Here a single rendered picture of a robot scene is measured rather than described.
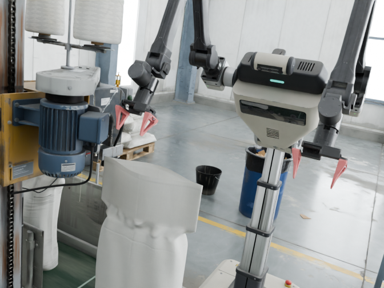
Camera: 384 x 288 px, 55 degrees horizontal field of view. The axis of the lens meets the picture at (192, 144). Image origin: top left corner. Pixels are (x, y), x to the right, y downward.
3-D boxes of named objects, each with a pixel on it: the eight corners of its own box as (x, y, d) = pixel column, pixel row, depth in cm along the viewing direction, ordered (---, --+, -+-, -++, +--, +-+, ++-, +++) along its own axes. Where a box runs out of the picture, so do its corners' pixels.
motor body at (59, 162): (94, 172, 132) (98, 103, 125) (60, 184, 119) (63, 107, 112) (62, 162, 138) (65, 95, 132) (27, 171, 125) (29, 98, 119)
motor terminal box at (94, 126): (108, 144, 130) (111, 112, 127) (100, 152, 120) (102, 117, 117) (85, 141, 131) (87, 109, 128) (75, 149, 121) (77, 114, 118)
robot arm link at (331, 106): (356, 97, 103) (324, 91, 107) (359, 77, 93) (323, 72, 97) (345, 136, 101) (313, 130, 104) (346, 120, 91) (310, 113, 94)
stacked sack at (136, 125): (159, 127, 528) (160, 117, 525) (130, 134, 470) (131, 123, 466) (134, 120, 547) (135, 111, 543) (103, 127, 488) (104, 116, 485)
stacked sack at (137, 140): (158, 143, 535) (159, 133, 531) (129, 152, 477) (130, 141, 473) (134, 136, 553) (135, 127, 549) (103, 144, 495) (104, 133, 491)
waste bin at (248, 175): (287, 211, 394) (299, 153, 377) (274, 229, 349) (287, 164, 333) (244, 198, 414) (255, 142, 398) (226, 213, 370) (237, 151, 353)
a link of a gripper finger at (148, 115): (141, 134, 118) (152, 107, 119) (123, 128, 121) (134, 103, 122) (151, 140, 124) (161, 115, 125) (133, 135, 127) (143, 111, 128)
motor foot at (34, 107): (60, 127, 128) (61, 102, 126) (31, 132, 118) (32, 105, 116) (41, 122, 132) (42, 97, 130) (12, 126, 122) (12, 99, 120)
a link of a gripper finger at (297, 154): (311, 180, 95) (321, 146, 97) (283, 172, 98) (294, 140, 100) (312, 186, 101) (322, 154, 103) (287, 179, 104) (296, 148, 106)
